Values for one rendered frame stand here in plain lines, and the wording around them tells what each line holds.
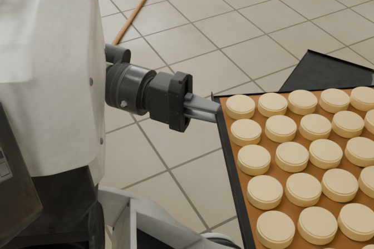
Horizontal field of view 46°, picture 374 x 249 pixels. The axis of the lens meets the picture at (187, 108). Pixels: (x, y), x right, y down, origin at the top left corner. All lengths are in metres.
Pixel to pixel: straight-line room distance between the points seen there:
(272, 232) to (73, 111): 0.32
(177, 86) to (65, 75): 0.38
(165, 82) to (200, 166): 0.97
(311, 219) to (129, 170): 1.16
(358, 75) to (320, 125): 1.51
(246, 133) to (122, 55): 0.27
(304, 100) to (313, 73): 1.40
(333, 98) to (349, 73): 1.44
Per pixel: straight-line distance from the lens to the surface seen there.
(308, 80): 2.14
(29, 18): 0.40
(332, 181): 0.68
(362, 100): 0.83
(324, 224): 0.63
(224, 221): 1.56
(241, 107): 0.76
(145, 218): 0.79
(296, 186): 0.66
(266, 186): 0.65
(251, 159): 0.68
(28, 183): 0.35
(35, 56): 0.37
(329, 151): 0.72
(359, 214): 0.65
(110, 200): 0.79
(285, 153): 0.70
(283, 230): 0.61
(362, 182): 0.70
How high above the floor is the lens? 1.29
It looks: 42 degrees down
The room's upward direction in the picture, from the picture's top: straight up
